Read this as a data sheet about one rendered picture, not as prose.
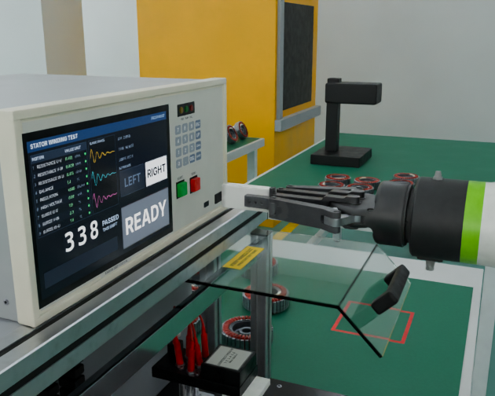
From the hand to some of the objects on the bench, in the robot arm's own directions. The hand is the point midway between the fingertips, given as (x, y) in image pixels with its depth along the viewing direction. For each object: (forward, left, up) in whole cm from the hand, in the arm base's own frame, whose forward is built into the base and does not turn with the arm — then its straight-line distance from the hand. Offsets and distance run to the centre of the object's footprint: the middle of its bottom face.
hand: (248, 197), depth 76 cm
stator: (+33, -49, -43) cm, 73 cm away
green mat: (+34, -49, -43) cm, 74 cm away
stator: (+26, -32, -43) cm, 60 cm away
